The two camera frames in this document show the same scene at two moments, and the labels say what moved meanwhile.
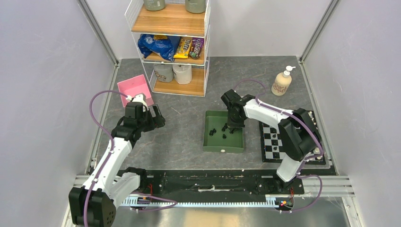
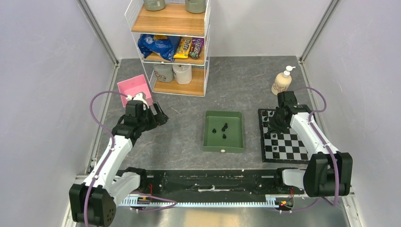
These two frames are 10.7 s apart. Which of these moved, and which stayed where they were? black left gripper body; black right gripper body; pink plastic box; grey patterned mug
Moved: black right gripper body
Stayed: grey patterned mug; black left gripper body; pink plastic box
